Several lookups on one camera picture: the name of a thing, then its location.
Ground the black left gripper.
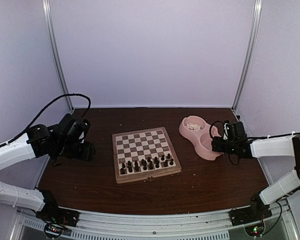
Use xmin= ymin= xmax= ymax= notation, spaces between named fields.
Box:
xmin=55 ymin=140 xmax=96 ymax=161

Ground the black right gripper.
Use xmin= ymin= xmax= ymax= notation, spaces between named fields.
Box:
xmin=211 ymin=136 xmax=237 ymax=155

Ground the dark bishop chess piece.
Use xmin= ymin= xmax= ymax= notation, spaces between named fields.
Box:
xmin=135 ymin=164 xmax=140 ymax=172

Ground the dark king chess piece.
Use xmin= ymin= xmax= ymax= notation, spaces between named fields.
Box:
xmin=142 ymin=162 xmax=148 ymax=171

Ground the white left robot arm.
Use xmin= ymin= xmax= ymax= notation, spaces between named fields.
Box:
xmin=0 ymin=113 xmax=96 ymax=222

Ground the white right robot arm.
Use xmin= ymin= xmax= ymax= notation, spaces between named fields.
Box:
xmin=210 ymin=121 xmax=300 ymax=221

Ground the white chess pieces pile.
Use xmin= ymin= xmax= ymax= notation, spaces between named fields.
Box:
xmin=185 ymin=123 xmax=202 ymax=132

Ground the wooden chess board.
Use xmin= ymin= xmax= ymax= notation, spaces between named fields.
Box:
xmin=112 ymin=127 xmax=182 ymax=184

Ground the pink double bowl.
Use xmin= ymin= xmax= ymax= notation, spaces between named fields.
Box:
xmin=179 ymin=115 xmax=223 ymax=161

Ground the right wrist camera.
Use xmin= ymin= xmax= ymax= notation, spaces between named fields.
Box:
xmin=223 ymin=120 xmax=230 ymax=140

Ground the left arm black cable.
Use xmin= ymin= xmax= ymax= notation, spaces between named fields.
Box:
xmin=0 ymin=93 xmax=92 ymax=152

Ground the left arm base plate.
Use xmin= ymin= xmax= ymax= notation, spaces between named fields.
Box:
xmin=35 ymin=207 xmax=80 ymax=227

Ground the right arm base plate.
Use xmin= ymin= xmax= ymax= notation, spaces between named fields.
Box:
xmin=228 ymin=206 xmax=272 ymax=226

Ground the front aluminium rail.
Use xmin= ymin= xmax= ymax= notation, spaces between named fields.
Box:
xmin=8 ymin=199 xmax=300 ymax=240

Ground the right aluminium frame post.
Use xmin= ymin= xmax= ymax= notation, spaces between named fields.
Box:
xmin=231 ymin=0 xmax=263 ymax=113

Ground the aluminium frame post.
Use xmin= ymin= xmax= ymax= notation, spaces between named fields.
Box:
xmin=231 ymin=0 xmax=263 ymax=113
xmin=41 ymin=0 xmax=75 ymax=113

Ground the left aluminium frame post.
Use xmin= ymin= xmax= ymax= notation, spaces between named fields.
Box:
xmin=41 ymin=0 xmax=75 ymax=113

